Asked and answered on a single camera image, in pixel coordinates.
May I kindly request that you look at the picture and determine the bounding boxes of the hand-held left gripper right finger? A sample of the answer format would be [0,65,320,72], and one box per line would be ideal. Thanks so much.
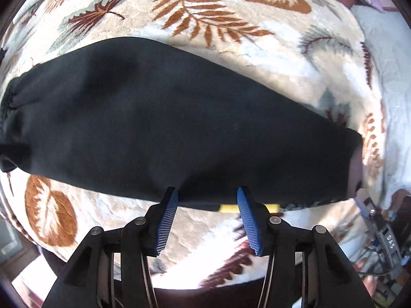
[237,186,376,308]

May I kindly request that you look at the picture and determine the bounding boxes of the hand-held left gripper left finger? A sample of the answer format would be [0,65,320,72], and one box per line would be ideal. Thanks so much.
[42,187,179,308]

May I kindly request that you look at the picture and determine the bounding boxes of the black pants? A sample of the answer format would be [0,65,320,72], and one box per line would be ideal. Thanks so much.
[0,36,364,214]

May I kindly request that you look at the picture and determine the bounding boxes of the grey quilted blanket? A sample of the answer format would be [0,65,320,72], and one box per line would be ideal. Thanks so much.
[349,5,411,201]

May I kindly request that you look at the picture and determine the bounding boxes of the wooden bedside furniture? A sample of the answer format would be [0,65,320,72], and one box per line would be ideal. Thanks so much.
[0,218,49,297]

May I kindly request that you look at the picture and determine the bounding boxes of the leaf print blanket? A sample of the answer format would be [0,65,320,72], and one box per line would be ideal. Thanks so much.
[0,0,402,291]

